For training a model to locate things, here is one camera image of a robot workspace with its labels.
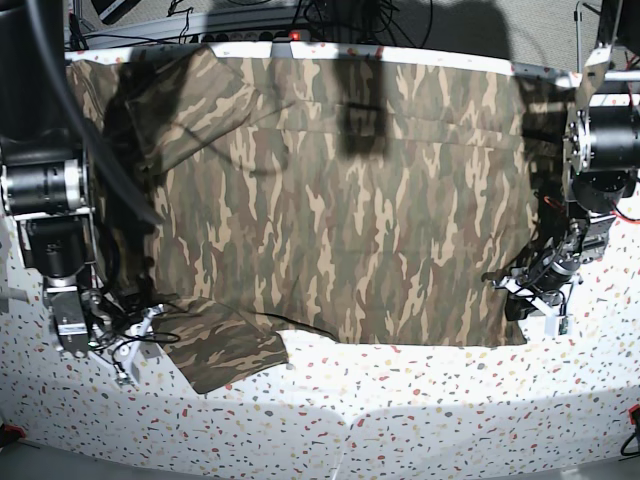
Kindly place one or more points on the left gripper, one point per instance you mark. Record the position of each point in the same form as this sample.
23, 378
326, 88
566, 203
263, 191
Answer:
526, 303

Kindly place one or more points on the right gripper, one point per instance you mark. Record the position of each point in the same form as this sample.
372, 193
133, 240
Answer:
118, 358

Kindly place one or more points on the camouflage T-shirt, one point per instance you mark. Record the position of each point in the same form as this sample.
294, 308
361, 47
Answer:
361, 200

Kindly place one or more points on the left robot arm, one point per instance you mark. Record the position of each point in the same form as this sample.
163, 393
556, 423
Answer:
583, 161

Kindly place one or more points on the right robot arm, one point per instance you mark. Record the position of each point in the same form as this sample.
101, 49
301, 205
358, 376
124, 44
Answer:
49, 154

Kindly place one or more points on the red clamp left corner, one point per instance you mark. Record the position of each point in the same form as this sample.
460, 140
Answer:
11, 434

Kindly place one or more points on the red clamp corner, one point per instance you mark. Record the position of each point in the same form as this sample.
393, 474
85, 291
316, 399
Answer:
634, 415
11, 434

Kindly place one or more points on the red clamp right corner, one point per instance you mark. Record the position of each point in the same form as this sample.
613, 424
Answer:
634, 415

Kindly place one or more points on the black power strip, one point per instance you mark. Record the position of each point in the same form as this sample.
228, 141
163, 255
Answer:
255, 35

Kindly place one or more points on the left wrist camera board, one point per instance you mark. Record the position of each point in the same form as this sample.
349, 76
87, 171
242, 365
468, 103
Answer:
564, 325

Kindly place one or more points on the white metal stand frame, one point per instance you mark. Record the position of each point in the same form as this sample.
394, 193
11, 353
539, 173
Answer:
578, 15

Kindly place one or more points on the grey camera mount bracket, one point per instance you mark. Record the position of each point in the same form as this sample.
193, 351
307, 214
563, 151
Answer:
281, 50

